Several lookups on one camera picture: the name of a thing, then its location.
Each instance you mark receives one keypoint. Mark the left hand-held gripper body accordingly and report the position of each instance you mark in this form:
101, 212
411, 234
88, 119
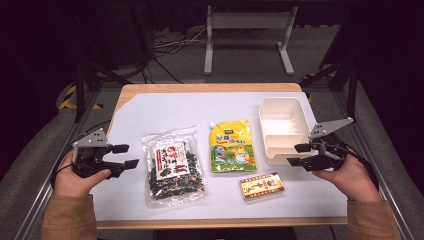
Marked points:
90, 156

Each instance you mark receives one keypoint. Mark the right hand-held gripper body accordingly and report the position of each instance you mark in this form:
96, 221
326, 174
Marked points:
328, 160

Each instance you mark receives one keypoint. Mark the white plastic container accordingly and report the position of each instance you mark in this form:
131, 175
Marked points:
281, 126

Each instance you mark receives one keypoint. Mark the clear bag of dried seaweed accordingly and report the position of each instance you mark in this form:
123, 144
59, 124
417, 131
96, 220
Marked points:
173, 166

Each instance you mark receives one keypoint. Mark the yellow spouted pouch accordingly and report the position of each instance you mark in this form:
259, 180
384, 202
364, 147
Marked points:
232, 146

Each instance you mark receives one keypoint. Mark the person's left hand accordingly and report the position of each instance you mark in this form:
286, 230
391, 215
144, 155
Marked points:
71, 185

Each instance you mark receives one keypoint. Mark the person's right hand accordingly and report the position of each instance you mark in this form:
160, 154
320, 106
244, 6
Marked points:
356, 183

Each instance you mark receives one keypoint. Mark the small red and yellow box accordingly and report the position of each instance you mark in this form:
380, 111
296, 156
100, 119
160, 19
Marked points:
262, 186

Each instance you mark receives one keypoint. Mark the yellow and black hazard tape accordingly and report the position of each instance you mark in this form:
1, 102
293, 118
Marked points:
66, 100

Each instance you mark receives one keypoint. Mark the black metal stand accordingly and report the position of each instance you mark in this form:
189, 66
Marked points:
351, 90
80, 90

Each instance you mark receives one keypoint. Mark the white table mat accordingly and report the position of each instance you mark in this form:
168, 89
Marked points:
186, 110

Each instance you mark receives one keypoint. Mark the grey metal stand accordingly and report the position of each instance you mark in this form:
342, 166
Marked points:
248, 20

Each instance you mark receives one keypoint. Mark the aluminium rail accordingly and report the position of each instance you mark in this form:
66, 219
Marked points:
50, 180
390, 196

